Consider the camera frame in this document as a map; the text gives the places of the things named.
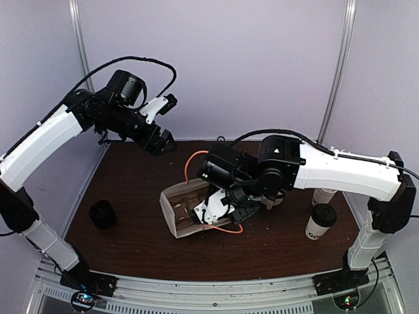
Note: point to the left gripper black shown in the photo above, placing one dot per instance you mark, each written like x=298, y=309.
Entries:
x=156, y=148

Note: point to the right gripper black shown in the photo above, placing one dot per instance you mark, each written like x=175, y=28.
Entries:
x=237, y=218

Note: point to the right aluminium wall post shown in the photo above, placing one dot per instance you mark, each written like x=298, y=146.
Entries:
x=343, y=53

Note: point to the aluminium wall post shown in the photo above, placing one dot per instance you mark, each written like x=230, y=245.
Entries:
x=343, y=53
x=75, y=17

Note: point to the stack of black cup lids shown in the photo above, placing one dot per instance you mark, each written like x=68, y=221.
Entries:
x=102, y=215

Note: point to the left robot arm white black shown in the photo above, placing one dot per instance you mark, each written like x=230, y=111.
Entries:
x=109, y=109

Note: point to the aluminium front rail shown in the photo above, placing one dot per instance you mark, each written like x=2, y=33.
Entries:
x=295, y=294

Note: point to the white paper takeout bag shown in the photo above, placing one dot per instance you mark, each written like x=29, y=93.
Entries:
x=178, y=204

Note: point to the left aluminium wall post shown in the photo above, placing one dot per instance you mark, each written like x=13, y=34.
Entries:
x=75, y=17

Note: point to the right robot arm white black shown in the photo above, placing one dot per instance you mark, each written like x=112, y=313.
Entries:
x=239, y=182

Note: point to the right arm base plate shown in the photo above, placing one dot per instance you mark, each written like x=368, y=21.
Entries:
x=337, y=281

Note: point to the paper cup holding straws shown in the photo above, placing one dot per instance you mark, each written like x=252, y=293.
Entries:
x=322, y=195

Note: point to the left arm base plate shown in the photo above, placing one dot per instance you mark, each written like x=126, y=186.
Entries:
x=94, y=283

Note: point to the cream ribbed ceramic mug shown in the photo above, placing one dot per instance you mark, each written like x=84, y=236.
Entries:
x=269, y=204

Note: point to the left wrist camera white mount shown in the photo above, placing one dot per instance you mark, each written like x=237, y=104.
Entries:
x=159, y=105

